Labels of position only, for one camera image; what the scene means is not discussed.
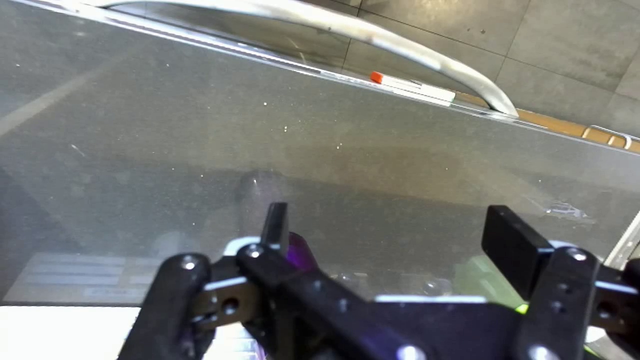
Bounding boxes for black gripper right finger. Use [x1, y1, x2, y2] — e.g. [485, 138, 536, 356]
[482, 207, 554, 301]

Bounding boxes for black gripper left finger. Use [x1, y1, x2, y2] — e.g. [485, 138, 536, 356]
[261, 202, 290, 250]

